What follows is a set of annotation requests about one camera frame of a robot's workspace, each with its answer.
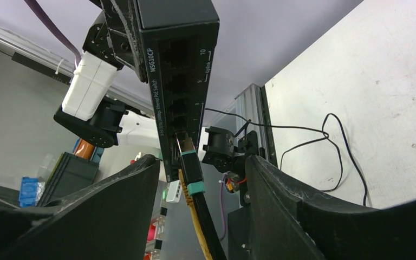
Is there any yellow ethernet cable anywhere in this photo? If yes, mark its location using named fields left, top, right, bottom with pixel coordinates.
left=178, top=168, right=214, bottom=260

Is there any dark storage crate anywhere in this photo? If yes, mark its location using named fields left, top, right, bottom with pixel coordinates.
left=37, top=152, right=99, bottom=206

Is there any black network switch box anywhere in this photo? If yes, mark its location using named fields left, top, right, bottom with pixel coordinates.
left=132, top=1, right=220, bottom=182

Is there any thin black power cord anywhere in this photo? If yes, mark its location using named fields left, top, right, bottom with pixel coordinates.
left=204, top=107, right=369, bottom=207

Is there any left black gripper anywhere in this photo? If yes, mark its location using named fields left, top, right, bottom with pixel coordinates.
left=82, top=0, right=148, bottom=83

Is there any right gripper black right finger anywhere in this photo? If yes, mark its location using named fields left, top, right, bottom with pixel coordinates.
left=245, top=156, right=416, bottom=259

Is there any blue box in background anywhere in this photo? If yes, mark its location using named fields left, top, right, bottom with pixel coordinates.
left=18, top=177, right=38, bottom=207

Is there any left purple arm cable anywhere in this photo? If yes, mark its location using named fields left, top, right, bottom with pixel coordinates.
left=23, top=0, right=84, bottom=69

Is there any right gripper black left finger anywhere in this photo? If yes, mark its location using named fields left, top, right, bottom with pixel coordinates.
left=0, top=154, right=160, bottom=259

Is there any black ethernet cable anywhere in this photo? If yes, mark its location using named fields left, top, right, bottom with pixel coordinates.
left=174, top=131, right=228, bottom=260

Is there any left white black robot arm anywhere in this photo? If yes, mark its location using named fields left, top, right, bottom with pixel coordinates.
left=54, top=1, right=220, bottom=181

